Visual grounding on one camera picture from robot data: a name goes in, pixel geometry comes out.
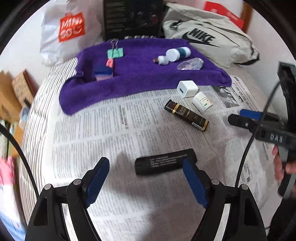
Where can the white plastic shopping bag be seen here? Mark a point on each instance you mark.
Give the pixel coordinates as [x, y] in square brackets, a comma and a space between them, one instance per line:
[69, 51]

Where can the pink cloth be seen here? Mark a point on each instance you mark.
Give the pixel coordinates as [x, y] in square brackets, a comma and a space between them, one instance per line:
[7, 173]

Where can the white bottle teal label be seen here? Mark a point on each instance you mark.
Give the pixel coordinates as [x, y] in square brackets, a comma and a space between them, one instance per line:
[182, 52]

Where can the small red paper bag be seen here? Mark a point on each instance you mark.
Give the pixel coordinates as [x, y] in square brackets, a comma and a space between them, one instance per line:
[224, 11]

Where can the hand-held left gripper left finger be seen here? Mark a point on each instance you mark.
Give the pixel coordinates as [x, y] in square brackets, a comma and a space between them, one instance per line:
[98, 183]

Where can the black rectangular device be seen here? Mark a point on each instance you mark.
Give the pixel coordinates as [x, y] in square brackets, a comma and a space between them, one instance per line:
[159, 163]

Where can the white charger cube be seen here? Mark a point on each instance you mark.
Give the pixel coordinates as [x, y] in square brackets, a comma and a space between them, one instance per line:
[187, 89]

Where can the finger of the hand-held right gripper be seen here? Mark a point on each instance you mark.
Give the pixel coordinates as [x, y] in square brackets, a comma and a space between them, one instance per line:
[251, 114]
[240, 122]

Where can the green binder clip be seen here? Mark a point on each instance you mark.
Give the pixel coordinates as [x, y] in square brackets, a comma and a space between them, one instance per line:
[115, 53]

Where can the purple towel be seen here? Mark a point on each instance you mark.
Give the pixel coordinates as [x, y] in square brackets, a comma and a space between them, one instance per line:
[143, 76]

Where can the brown gold tube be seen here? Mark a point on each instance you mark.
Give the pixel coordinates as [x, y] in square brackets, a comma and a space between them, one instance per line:
[185, 114]

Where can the clear pill bottle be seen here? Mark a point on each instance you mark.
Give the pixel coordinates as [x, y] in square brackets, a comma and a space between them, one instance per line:
[190, 64]

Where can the wooden nightstand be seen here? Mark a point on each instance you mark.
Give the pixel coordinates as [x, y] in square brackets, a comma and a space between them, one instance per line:
[8, 109]

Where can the brown wooden door frame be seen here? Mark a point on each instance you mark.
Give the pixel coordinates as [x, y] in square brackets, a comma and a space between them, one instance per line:
[246, 16]

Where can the grey sling bag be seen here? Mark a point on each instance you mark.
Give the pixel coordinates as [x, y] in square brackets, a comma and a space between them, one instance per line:
[219, 48]

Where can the black headset box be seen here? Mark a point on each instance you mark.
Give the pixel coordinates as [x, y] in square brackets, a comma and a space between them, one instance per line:
[133, 18]

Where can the brown patterned book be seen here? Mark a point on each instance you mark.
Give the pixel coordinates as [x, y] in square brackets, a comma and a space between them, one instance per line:
[22, 87]

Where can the newspaper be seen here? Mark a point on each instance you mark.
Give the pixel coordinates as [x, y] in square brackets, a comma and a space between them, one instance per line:
[104, 139]

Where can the person's right hand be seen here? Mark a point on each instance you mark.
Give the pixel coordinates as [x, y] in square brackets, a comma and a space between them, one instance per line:
[278, 164]

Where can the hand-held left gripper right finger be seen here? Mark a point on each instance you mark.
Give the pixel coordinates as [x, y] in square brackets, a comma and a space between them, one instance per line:
[194, 183]

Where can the pink highlighter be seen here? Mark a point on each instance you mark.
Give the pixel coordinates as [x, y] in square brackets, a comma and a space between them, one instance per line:
[109, 63]

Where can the small white bottle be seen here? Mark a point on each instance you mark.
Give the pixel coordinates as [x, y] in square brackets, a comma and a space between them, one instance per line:
[202, 102]

